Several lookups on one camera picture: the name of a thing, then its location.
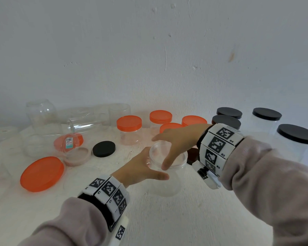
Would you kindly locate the person's right hand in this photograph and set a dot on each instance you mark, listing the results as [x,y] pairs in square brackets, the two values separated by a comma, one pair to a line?
[184,137]

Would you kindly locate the person's left hand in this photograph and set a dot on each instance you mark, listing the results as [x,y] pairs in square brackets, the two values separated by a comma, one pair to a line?
[133,171]

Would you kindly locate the person's right thumb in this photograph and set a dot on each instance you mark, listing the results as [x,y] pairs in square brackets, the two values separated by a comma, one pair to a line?
[170,159]

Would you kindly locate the person's left thumb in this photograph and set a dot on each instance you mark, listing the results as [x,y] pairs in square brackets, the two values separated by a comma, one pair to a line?
[157,175]

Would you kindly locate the person's left forearm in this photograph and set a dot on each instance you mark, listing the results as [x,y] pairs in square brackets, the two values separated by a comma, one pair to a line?
[66,224]

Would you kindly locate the person's right forearm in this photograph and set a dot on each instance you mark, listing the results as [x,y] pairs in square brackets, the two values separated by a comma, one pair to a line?
[274,192]

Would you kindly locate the dark brown lid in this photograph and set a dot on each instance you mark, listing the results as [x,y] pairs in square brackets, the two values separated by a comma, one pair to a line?
[192,154]

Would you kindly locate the clear jar with orange lid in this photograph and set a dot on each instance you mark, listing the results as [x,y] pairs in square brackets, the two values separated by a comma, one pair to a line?
[170,126]
[129,129]
[193,120]
[160,119]

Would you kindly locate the right marker wristband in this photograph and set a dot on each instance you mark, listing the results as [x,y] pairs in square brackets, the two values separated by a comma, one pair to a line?
[218,147]

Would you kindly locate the marker wristband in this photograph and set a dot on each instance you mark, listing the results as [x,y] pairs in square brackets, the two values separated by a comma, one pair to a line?
[109,195]
[218,147]

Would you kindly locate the left marker wristband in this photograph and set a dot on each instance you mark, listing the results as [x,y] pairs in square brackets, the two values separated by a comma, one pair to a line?
[109,195]

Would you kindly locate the black lid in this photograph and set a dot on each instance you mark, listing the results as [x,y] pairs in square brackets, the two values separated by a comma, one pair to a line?
[104,149]

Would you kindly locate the clear jar with black lid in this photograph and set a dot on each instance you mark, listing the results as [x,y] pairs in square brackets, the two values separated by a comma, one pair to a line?
[266,119]
[295,142]
[226,121]
[229,112]

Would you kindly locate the small clear lid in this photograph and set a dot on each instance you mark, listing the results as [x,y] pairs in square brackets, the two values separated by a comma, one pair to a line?
[77,156]

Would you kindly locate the long clear plastic jar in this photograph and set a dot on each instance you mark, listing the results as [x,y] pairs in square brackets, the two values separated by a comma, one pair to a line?
[88,119]

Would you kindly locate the labelled jar with orange lid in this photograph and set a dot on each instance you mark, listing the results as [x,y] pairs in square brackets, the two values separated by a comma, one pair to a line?
[68,143]

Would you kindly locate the large orange lid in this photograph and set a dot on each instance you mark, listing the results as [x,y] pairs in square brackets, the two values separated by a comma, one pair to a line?
[42,174]

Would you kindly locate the tall clear narrow-neck jar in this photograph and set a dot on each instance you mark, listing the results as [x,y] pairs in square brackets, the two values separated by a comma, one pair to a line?
[43,117]

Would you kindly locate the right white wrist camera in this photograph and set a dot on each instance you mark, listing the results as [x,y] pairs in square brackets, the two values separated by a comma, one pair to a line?
[208,178]

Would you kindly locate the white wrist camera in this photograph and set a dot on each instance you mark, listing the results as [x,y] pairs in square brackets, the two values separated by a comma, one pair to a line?
[119,231]
[208,178]

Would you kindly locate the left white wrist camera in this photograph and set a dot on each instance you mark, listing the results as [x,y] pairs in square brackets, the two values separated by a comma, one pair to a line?
[119,231]

